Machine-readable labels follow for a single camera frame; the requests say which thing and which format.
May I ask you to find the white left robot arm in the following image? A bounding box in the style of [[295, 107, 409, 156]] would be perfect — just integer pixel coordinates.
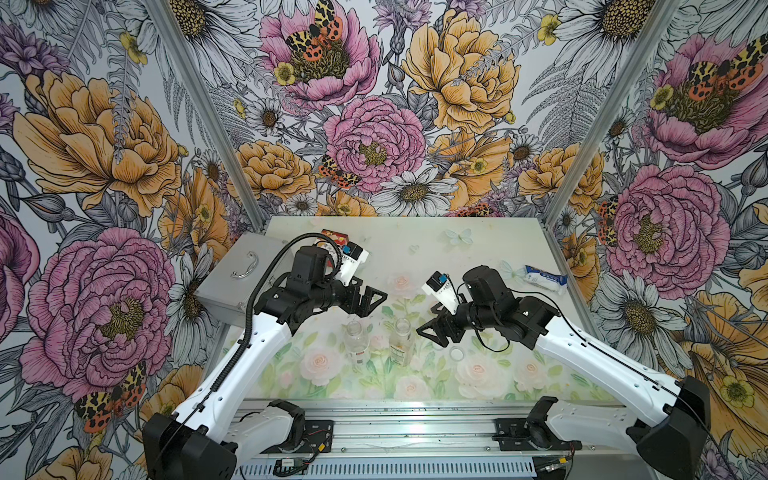
[[142, 234, 387, 479]]

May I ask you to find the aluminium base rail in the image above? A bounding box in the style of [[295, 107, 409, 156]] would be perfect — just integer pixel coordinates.
[[230, 399, 659, 479]]

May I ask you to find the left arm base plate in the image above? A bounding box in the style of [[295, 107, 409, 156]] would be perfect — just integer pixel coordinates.
[[263, 419, 335, 455]]

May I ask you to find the silver metal case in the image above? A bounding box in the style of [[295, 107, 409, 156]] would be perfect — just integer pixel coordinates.
[[195, 233, 287, 328]]

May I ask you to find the clear bottle white label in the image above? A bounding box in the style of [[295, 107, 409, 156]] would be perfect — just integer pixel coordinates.
[[344, 320, 369, 368]]

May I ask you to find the right aluminium corner post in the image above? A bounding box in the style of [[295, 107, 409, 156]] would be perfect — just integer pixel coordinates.
[[544, 1, 680, 230]]

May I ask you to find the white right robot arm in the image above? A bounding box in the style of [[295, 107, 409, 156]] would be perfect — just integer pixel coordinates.
[[417, 265, 711, 479]]

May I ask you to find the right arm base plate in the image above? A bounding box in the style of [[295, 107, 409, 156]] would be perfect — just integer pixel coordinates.
[[492, 418, 583, 452]]

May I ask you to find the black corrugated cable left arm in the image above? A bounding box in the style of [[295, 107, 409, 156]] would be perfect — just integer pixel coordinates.
[[206, 232, 343, 394]]

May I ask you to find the small green circuit board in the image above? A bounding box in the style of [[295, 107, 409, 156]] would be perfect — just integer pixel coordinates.
[[272, 458, 305, 477]]

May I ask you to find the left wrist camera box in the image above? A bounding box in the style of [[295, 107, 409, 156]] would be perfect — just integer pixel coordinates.
[[335, 242, 369, 286]]

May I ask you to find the aluminium corner post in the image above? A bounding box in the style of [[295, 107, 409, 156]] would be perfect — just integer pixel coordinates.
[[544, 1, 680, 230], [147, 1, 268, 233]]

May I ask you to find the white bottle cap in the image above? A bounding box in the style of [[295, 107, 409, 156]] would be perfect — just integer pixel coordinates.
[[449, 348, 465, 362]]

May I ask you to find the left aluminium corner post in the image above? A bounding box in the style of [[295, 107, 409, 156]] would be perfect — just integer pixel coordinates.
[[147, 1, 268, 233]]

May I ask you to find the blue white bandage packet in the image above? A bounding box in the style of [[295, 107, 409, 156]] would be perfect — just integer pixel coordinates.
[[523, 265, 568, 294]]

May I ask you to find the red cigarette box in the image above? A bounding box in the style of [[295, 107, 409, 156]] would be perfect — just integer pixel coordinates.
[[321, 229, 349, 248]]

